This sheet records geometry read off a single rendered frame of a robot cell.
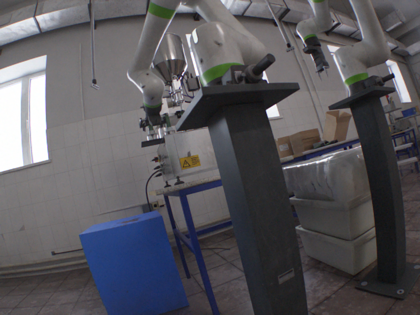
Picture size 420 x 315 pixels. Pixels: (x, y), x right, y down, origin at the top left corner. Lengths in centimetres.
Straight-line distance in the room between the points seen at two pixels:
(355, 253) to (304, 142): 174
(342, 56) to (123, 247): 147
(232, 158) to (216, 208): 248
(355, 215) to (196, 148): 93
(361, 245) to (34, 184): 326
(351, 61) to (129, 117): 255
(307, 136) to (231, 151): 234
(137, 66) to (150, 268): 107
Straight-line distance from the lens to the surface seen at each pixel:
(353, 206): 121
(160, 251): 133
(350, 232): 127
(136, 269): 136
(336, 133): 261
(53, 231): 306
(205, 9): 95
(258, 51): 73
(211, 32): 63
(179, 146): 120
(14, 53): 411
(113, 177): 282
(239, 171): 50
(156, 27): 98
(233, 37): 65
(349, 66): 109
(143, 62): 104
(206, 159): 123
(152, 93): 99
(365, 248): 138
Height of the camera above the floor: 75
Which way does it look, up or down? 5 degrees up
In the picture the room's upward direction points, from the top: 14 degrees counter-clockwise
